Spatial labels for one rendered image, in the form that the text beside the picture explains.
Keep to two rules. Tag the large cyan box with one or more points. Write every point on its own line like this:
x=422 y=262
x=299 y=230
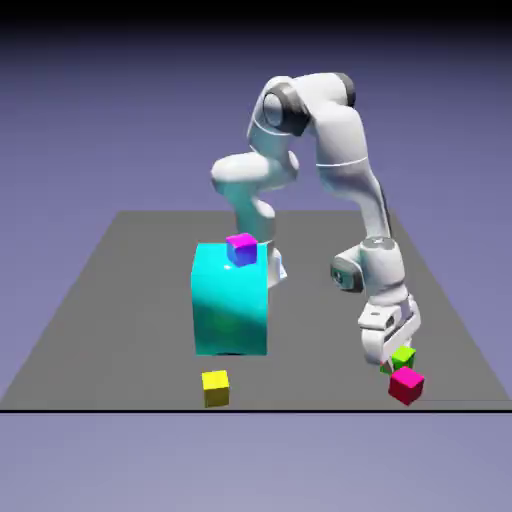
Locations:
x=228 y=304

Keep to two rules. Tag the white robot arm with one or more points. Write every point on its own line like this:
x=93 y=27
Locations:
x=340 y=132

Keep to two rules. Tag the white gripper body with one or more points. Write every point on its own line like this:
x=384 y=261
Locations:
x=390 y=326

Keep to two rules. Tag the small green cube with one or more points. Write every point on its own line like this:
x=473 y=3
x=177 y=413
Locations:
x=403 y=356

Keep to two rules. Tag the small yellow cube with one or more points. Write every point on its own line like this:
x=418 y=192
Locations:
x=216 y=387

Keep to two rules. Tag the small red cube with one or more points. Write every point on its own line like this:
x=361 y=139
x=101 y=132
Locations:
x=406 y=384

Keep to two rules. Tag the small blue cube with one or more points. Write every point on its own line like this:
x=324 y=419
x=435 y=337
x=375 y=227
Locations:
x=242 y=250

